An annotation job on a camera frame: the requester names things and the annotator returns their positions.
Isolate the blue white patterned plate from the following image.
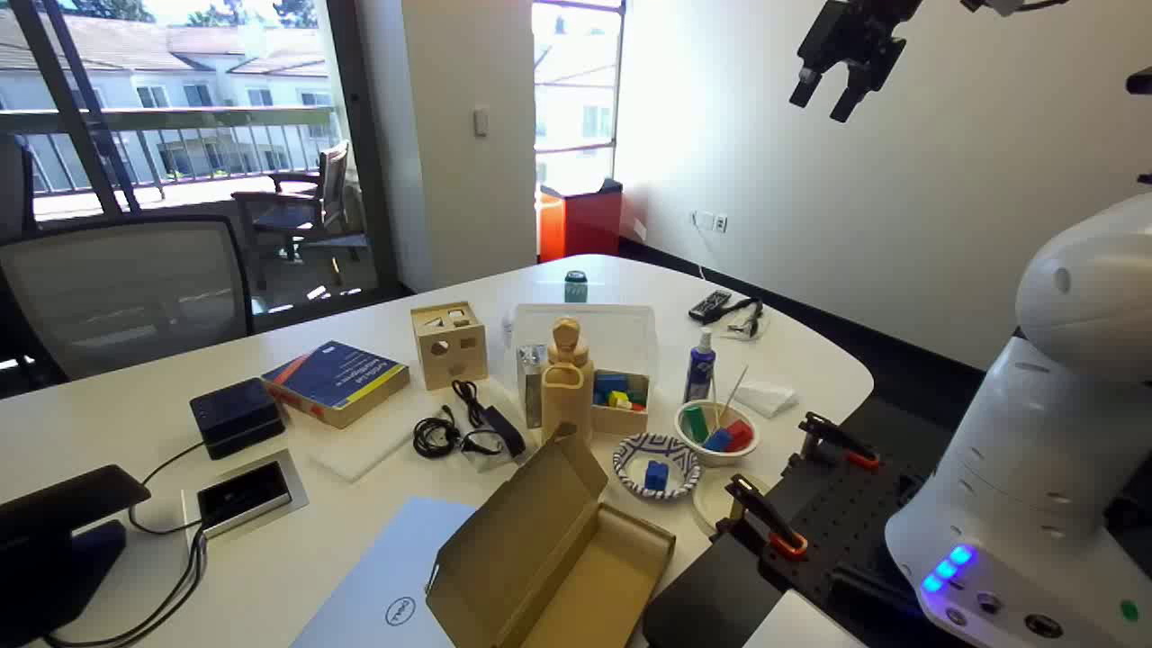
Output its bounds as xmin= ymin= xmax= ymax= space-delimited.
xmin=608 ymin=431 xmax=706 ymax=506

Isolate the white flat board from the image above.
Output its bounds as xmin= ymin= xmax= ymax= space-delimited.
xmin=300 ymin=412 xmax=417 ymax=486

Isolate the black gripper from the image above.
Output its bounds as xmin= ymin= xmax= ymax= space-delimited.
xmin=786 ymin=0 xmax=930 ymax=128

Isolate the white tissue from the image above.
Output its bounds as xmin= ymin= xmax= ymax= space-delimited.
xmin=730 ymin=378 xmax=799 ymax=422

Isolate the black cable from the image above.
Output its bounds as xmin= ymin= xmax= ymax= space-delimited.
xmin=48 ymin=435 xmax=214 ymax=648

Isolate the flat black box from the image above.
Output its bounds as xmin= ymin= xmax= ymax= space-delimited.
xmin=186 ymin=378 xmax=286 ymax=460

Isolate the white bowl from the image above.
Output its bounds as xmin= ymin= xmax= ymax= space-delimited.
xmin=672 ymin=398 xmax=763 ymax=472

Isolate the grey mesh office chair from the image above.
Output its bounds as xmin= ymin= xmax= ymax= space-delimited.
xmin=0 ymin=213 xmax=258 ymax=390

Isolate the smooth black board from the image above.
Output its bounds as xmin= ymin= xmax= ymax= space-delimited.
xmin=640 ymin=531 xmax=786 ymax=648

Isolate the black monitor device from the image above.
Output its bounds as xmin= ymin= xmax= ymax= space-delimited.
xmin=0 ymin=460 xmax=156 ymax=648

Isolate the black clamp orange handle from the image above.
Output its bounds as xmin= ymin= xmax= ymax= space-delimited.
xmin=724 ymin=472 xmax=814 ymax=567
xmin=795 ymin=412 xmax=884 ymax=477

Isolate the red orange cabinet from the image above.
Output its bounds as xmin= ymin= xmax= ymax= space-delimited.
xmin=535 ymin=179 xmax=626 ymax=268

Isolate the black charger with cable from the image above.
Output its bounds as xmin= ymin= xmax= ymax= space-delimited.
xmin=409 ymin=378 xmax=534 ymax=465

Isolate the blue book with yellow edge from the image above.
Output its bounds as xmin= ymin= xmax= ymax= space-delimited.
xmin=261 ymin=338 xmax=412 ymax=431

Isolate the plain white plate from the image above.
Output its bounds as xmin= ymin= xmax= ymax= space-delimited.
xmin=692 ymin=460 xmax=757 ymax=540

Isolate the dark patio chair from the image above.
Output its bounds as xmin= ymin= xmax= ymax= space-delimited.
xmin=231 ymin=141 xmax=373 ymax=303

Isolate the thin wooden stick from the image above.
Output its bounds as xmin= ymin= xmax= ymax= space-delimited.
xmin=717 ymin=363 xmax=751 ymax=418

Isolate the balcony railing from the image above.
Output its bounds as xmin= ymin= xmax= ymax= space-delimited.
xmin=0 ymin=104 xmax=351 ymax=209

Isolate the wooden shape sorter cube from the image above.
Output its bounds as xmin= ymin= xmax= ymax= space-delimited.
xmin=406 ymin=299 xmax=494 ymax=393

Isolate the black remote control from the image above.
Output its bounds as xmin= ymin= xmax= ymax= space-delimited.
xmin=688 ymin=287 xmax=734 ymax=329

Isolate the black pegboard base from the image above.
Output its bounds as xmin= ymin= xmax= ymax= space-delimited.
xmin=670 ymin=393 xmax=963 ymax=648

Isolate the open brown cardboard box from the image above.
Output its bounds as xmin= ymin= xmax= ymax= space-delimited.
xmin=424 ymin=422 xmax=679 ymax=648

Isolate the beige water bottle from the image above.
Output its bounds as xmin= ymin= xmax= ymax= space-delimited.
xmin=535 ymin=314 xmax=598 ymax=447

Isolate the black smartphone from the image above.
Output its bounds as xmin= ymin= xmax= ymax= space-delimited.
xmin=176 ymin=447 xmax=314 ymax=540

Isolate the silver Dell laptop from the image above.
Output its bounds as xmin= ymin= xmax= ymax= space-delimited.
xmin=286 ymin=494 xmax=482 ymax=648

